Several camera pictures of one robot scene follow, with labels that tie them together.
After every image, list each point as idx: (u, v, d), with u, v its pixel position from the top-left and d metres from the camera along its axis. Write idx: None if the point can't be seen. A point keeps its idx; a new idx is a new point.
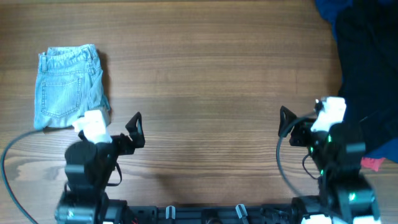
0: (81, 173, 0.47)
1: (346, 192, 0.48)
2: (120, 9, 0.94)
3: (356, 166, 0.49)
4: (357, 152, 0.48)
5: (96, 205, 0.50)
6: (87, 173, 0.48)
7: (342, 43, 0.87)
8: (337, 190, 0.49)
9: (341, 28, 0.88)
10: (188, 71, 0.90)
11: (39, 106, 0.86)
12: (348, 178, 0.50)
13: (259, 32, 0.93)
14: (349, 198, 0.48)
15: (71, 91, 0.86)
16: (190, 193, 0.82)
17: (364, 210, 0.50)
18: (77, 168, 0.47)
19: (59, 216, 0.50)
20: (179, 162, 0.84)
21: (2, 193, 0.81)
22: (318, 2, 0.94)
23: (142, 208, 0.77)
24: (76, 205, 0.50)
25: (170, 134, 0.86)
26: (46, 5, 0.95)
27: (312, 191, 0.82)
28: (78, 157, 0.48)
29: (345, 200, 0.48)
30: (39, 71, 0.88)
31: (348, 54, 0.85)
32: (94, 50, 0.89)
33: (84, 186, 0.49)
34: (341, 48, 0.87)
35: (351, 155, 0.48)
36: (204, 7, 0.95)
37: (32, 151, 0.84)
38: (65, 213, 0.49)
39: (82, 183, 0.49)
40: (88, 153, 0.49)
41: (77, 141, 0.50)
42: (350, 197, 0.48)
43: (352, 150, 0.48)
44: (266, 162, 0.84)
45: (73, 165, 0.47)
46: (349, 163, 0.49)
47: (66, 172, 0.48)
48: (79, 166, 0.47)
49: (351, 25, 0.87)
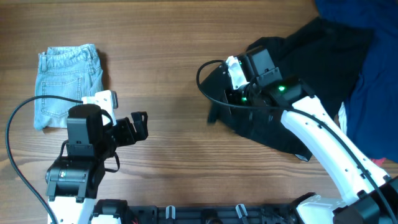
0: (82, 123, 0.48)
1: (274, 89, 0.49)
2: (120, 8, 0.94)
3: (271, 70, 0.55)
4: (261, 58, 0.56)
5: (89, 168, 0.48)
6: (87, 124, 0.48)
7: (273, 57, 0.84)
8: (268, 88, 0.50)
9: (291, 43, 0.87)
10: (188, 71, 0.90)
11: (39, 106, 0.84)
12: (275, 81, 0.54)
13: (259, 32, 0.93)
14: (280, 91, 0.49)
15: (71, 90, 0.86)
16: (191, 192, 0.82)
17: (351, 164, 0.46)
18: (81, 120, 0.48)
19: (51, 177, 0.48)
20: (179, 162, 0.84)
21: (2, 193, 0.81)
22: (318, 2, 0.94)
23: (142, 208, 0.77)
24: (68, 167, 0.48)
25: (170, 134, 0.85)
26: (45, 4, 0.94)
27: (313, 191, 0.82)
28: (79, 112, 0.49)
29: (277, 95, 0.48)
30: (39, 70, 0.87)
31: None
32: (94, 50, 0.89)
33: (81, 141, 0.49)
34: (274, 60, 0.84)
35: (256, 61, 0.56)
36: (204, 7, 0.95)
37: (32, 151, 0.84)
38: (57, 175, 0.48)
39: (82, 139, 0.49)
40: (84, 107, 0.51)
41: (82, 104, 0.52)
42: (280, 90, 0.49)
43: (249, 67, 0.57)
44: (266, 161, 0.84)
45: (76, 117, 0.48)
46: (261, 68, 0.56)
47: (68, 126, 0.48)
48: (81, 118, 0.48)
49: (306, 45, 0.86)
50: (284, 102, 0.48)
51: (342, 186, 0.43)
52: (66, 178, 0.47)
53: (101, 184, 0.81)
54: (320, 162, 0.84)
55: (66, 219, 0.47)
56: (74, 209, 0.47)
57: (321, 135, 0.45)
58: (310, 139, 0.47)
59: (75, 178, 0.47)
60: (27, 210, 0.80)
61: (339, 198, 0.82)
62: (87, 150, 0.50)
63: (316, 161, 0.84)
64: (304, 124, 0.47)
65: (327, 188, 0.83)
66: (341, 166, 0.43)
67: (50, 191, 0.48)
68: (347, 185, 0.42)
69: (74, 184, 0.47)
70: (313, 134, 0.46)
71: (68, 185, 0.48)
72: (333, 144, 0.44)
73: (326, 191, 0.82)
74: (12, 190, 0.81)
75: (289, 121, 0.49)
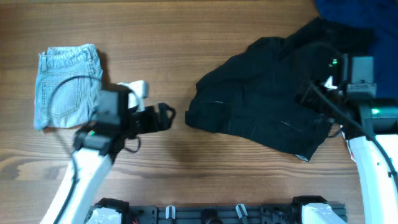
0: (114, 97, 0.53)
1: (367, 106, 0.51)
2: (120, 8, 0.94)
3: (367, 83, 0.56)
4: (360, 63, 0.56)
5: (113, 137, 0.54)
6: (118, 100, 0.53)
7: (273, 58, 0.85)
8: (359, 104, 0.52)
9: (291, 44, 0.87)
10: (188, 71, 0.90)
11: (39, 106, 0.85)
12: (365, 96, 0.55)
13: (259, 32, 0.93)
14: (373, 114, 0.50)
15: (71, 90, 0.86)
16: (191, 192, 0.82)
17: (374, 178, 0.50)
18: (112, 94, 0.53)
19: (79, 135, 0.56)
20: (178, 162, 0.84)
21: (2, 193, 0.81)
22: (317, 2, 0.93)
23: (142, 208, 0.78)
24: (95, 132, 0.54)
25: (170, 134, 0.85)
26: (46, 4, 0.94)
27: (312, 191, 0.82)
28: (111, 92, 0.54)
29: (367, 114, 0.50)
30: (39, 70, 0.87)
31: (260, 67, 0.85)
32: (94, 50, 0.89)
33: (107, 116, 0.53)
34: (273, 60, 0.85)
35: (356, 66, 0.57)
36: (204, 7, 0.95)
37: (32, 151, 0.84)
38: (84, 135, 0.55)
39: (109, 111, 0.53)
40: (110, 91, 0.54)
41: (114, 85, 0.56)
42: (373, 112, 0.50)
43: (352, 70, 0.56)
44: (266, 161, 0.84)
45: (109, 91, 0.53)
46: (358, 75, 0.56)
47: (100, 97, 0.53)
48: (114, 92, 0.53)
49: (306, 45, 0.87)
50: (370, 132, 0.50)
51: (373, 216, 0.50)
52: (91, 137, 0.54)
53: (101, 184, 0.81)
54: (319, 162, 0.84)
55: (86, 167, 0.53)
56: (94, 161, 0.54)
57: (384, 175, 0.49)
58: (362, 167, 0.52)
59: (101, 139, 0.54)
60: (27, 210, 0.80)
61: (339, 198, 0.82)
62: (112, 119, 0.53)
63: (316, 161, 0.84)
64: (374, 163, 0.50)
65: (326, 188, 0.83)
66: (385, 205, 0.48)
67: (78, 144, 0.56)
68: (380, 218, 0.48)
69: (96, 144, 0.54)
70: (374, 170, 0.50)
71: (89, 143, 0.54)
72: (390, 188, 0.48)
73: (326, 190, 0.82)
74: (12, 190, 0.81)
75: (359, 144, 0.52)
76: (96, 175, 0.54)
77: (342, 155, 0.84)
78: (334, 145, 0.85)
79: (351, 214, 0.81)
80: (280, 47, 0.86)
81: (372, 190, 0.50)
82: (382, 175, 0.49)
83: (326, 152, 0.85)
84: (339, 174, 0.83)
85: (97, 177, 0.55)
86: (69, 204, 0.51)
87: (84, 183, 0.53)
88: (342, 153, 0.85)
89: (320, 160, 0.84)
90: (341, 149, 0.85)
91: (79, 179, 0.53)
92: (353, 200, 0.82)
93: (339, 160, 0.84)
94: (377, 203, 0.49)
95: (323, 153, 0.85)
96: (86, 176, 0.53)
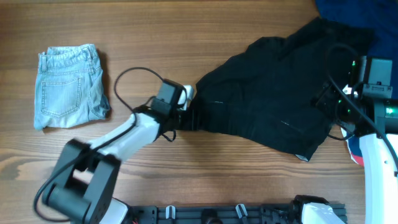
0: (172, 89, 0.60)
1: (382, 105, 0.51)
2: (120, 8, 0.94)
3: (384, 85, 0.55)
4: (379, 66, 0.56)
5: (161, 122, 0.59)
6: (176, 93, 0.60)
7: (273, 58, 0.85)
8: (372, 101, 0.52)
9: (291, 44, 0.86)
10: (188, 71, 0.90)
11: (39, 106, 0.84)
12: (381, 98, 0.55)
13: (259, 32, 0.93)
14: (388, 113, 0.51)
15: (71, 90, 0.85)
16: (191, 193, 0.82)
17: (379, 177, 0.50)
18: (171, 86, 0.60)
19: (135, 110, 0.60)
20: (179, 162, 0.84)
21: (2, 193, 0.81)
22: (318, 2, 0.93)
23: (142, 208, 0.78)
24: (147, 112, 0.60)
25: (170, 133, 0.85)
26: (45, 4, 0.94)
27: (312, 191, 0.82)
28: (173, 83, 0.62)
29: (379, 113, 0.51)
30: (39, 70, 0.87)
31: (260, 68, 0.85)
32: (94, 50, 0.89)
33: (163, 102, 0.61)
34: (273, 61, 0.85)
35: (374, 68, 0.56)
36: (204, 7, 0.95)
37: (32, 151, 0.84)
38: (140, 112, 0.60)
39: (165, 99, 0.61)
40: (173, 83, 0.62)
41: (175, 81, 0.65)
42: (388, 112, 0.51)
43: (370, 73, 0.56)
44: (266, 162, 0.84)
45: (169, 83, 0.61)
46: (375, 78, 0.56)
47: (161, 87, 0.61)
48: (172, 86, 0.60)
49: (305, 46, 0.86)
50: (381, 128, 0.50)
51: (373, 215, 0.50)
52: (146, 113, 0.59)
53: None
54: (319, 162, 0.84)
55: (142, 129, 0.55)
56: (148, 119, 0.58)
57: (389, 174, 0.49)
58: (369, 166, 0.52)
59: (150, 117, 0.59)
60: (27, 210, 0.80)
61: (339, 198, 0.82)
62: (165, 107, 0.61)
63: (316, 161, 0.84)
64: (383, 162, 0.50)
65: (326, 188, 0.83)
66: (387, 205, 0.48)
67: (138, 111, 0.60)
68: (380, 215, 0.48)
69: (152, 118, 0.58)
70: (380, 168, 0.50)
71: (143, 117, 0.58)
72: (395, 188, 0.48)
73: (326, 190, 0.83)
74: (11, 190, 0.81)
75: (369, 144, 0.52)
76: (147, 133, 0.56)
77: (342, 155, 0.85)
78: (334, 145, 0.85)
79: (350, 214, 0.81)
80: (281, 48, 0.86)
81: (375, 190, 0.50)
82: (388, 174, 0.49)
83: (326, 152, 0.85)
84: (339, 174, 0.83)
85: (146, 135, 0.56)
86: (122, 137, 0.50)
87: (138, 129, 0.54)
88: (342, 153, 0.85)
89: (320, 160, 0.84)
90: (341, 149, 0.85)
91: (137, 126, 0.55)
92: (353, 200, 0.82)
93: (339, 160, 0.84)
94: (379, 202, 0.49)
95: (323, 153, 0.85)
96: (141, 127, 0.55)
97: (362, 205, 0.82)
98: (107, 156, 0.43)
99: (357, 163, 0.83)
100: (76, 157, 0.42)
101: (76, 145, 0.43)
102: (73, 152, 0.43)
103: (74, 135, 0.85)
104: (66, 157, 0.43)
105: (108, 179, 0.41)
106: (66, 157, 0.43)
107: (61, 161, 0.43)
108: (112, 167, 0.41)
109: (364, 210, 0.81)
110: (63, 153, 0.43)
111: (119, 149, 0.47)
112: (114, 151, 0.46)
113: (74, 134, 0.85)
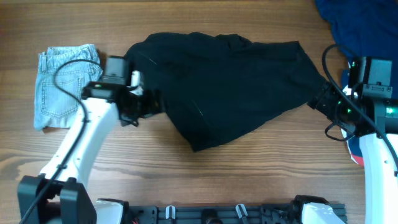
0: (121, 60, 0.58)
1: (382, 106, 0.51)
2: (120, 8, 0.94)
3: (384, 86, 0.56)
4: (379, 66, 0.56)
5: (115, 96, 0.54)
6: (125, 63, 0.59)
7: (227, 51, 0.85)
8: (373, 100, 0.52)
9: (255, 46, 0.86)
10: None
11: (39, 106, 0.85)
12: (380, 96, 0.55)
13: (259, 32, 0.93)
14: (388, 113, 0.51)
15: (71, 90, 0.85)
16: (191, 192, 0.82)
17: (379, 175, 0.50)
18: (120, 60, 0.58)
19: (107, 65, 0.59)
20: (178, 162, 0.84)
21: (2, 193, 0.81)
22: (318, 2, 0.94)
23: (142, 208, 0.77)
24: (99, 88, 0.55)
25: (170, 133, 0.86)
26: (45, 4, 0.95)
27: (312, 191, 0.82)
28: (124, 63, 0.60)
29: (380, 114, 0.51)
30: (39, 71, 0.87)
31: (214, 60, 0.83)
32: (94, 50, 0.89)
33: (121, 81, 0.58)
34: (226, 55, 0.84)
35: (374, 68, 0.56)
36: (204, 7, 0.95)
37: (32, 151, 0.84)
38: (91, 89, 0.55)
39: (116, 72, 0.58)
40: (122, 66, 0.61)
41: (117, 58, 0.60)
42: (388, 112, 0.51)
43: (370, 72, 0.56)
44: (266, 161, 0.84)
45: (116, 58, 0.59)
46: (375, 78, 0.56)
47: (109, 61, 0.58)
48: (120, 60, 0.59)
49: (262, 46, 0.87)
50: (382, 129, 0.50)
51: (373, 216, 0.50)
52: (99, 89, 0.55)
53: (101, 184, 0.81)
54: (319, 162, 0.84)
55: (94, 112, 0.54)
56: (102, 106, 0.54)
57: (389, 173, 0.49)
58: (369, 167, 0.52)
59: (104, 92, 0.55)
60: None
61: (339, 198, 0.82)
62: (117, 81, 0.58)
63: (316, 160, 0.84)
64: (383, 162, 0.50)
65: (327, 188, 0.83)
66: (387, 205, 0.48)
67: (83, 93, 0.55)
68: (380, 217, 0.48)
69: (103, 96, 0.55)
70: (379, 168, 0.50)
71: (102, 93, 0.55)
72: (395, 186, 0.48)
73: (326, 191, 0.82)
74: (12, 190, 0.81)
75: (368, 142, 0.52)
76: (101, 126, 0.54)
77: (342, 155, 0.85)
78: (334, 145, 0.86)
79: (351, 214, 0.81)
80: (242, 47, 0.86)
81: (375, 190, 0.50)
82: (388, 174, 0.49)
83: (326, 152, 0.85)
84: (339, 174, 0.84)
85: (101, 129, 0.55)
86: (77, 147, 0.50)
87: (93, 126, 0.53)
88: (342, 153, 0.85)
89: (320, 159, 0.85)
90: (341, 149, 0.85)
91: (89, 120, 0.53)
92: (353, 200, 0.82)
93: (339, 160, 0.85)
94: (379, 203, 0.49)
95: (323, 153, 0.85)
96: (95, 120, 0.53)
97: (362, 204, 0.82)
98: (66, 184, 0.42)
99: (357, 163, 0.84)
100: (35, 195, 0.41)
101: (28, 184, 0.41)
102: (28, 189, 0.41)
103: None
104: (23, 198, 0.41)
105: (76, 207, 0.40)
106: (23, 198, 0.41)
107: (22, 206, 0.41)
108: (76, 191, 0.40)
109: (364, 210, 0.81)
110: (19, 198, 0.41)
111: (79, 163, 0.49)
112: (74, 172, 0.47)
113: None
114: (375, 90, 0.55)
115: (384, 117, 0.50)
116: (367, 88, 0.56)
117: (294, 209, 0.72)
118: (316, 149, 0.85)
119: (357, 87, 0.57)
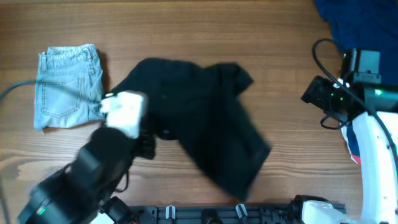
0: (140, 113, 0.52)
1: (371, 87, 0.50)
2: (120, 8, 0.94)
3: (373, 73, 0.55)
4: (368, 56, 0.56)
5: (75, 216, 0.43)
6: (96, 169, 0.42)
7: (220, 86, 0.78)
8: (364, 84, 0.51)
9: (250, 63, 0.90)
10: None
11: (39, 106, 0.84)
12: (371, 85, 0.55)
13: (259, 32, 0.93)
14: (377, 94, 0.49)
15: (71, 90, 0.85)
16: (191, 192, 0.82)
17: (371, 152, 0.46)
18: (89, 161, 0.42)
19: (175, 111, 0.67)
20: (178, 162, 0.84)
21: (2, 193, 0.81)
22: (318, 2, 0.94)
23: (142, 208, 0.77)
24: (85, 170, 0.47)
25: None
26: (45, 4, 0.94)
27: (312, 191, 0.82)
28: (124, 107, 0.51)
29: (370, 94, 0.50)
30: (39, 71, 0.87)
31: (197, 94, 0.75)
32: (94, 50, 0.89)
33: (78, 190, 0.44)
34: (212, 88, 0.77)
35: (364, 58, 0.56)
36: (204, 7, 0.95)
37: (32, 151, 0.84)
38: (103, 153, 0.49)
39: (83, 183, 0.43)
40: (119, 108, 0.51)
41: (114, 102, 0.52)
42: (377, 93, 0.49)
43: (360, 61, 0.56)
44: (267, 162, 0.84)
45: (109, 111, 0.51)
46: (365, 67, 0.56)
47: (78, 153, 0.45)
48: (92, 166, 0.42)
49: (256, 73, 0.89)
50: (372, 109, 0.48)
51: (368, 196, 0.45)
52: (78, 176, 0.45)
53: None
54: (319, 162, 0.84)
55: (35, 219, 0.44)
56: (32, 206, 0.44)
57: (382, 149, 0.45)
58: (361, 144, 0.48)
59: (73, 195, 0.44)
60: None
61: (339, 198, 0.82)
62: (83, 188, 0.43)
63: (316, 160, 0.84)
64: (374, 137, 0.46)
65: (327, 188, 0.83)
66: (382, 183, 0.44)
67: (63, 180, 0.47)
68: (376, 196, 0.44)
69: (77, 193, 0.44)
70: (377, 152, 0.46)
71: (84, 158, 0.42)
72: (388, 162, 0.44)
73: (326, 191, 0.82)
74: (12, 190, 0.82)
75: (360, 122, 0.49)
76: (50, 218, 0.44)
77: (342, 155, 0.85)
78: (334, 144, 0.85)
79: (351, 214, 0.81)
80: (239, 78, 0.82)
81: (369, 168, 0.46)
82: (382, 149, 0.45)
83: (326, 152, 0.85)
84: (339, 174, 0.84)
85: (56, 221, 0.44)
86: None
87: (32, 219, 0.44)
88: (342, 153, 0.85)
89: (320, 160, 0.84)
90: (340, 149, 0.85)
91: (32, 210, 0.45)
92: (353, 200, 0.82)
93: (339, 160, 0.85)
94: (373, 182, 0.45)
95: (323, 153, 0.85)
96: (129, 146, 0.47)
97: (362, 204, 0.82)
98: None
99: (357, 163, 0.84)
100: None
101: None
102: None
103: (74, 135, 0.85)
104: None
105: None
106: (35, 202, 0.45)
107: None
108: None
109: None
110: None
111: None
112: None
113: (74, 134, 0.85)
114: (365, 77, 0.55)
115: (372, 98, 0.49)
116: (358, 76, 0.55)
117: (294, 208, 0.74)
118: (316, 149, 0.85)
119: (348, 77, 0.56)
